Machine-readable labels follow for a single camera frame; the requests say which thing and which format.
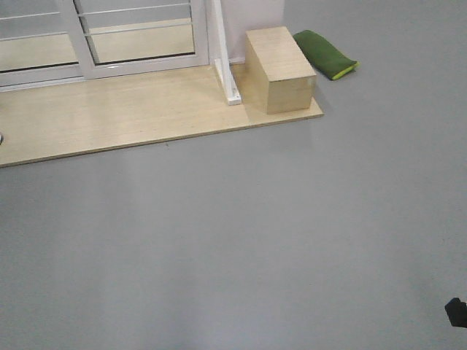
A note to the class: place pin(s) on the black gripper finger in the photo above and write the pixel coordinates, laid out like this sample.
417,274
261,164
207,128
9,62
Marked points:
456,312

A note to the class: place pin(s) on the white sliding glass door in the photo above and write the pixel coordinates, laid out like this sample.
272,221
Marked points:
115,38

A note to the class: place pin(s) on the light wooden box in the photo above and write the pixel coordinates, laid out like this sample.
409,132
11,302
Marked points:
283,77

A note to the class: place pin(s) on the white triangular support brace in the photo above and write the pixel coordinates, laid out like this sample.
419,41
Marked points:
232,94

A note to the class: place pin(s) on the light wooden platform board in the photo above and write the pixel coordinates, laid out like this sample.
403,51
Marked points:
79,118

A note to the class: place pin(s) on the white fixed glass panel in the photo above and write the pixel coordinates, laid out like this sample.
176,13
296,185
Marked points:
35,44

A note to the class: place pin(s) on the white door frame post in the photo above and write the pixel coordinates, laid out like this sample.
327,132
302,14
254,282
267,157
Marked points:
218,48

